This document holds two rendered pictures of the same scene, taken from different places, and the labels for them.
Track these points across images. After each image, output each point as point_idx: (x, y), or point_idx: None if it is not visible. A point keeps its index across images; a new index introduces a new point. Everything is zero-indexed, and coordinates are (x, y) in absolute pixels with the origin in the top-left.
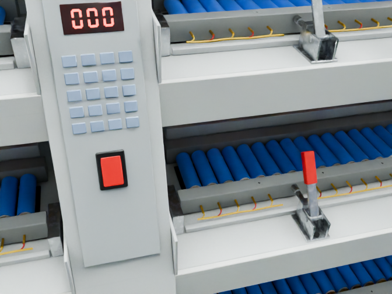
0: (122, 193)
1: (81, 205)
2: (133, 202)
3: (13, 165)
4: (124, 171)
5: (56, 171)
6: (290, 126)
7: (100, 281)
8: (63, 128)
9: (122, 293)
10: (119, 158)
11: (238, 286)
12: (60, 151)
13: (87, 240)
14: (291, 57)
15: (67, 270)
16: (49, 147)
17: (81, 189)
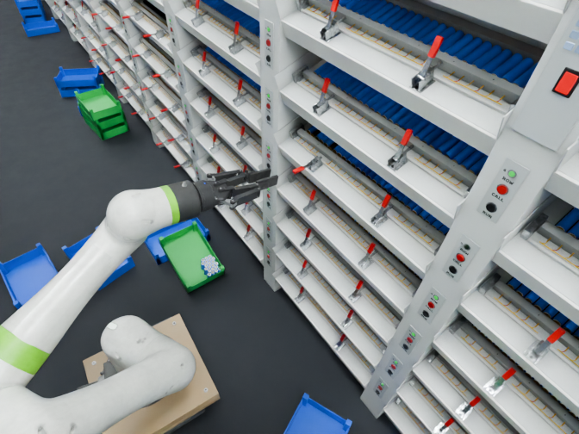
0: (563, 101)
1: (535, 93)
2: (564, 110)
3: (538, 52)
4: (573, 88)
5: (538, 65)
6: None
7: (513, 142)
8: (560, 40)
9: (519, 157)
10: (576, 77)
11: None
12: (548, 54)
13: (523, 114)
14: None
15: (501, 122)
16: None
17: (542, 84)
